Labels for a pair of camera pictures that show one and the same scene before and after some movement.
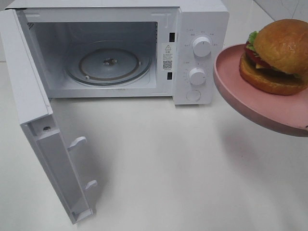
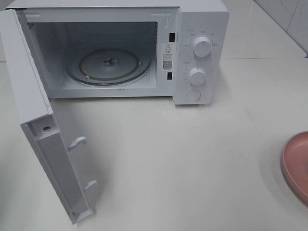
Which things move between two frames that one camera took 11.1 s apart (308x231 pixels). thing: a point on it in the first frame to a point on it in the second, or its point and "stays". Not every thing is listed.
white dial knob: x=197 y=76 stays
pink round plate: x=286 y=114 to x=294 y=162
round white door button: x=193 y=95 stays
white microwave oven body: x=128 y=48 stays
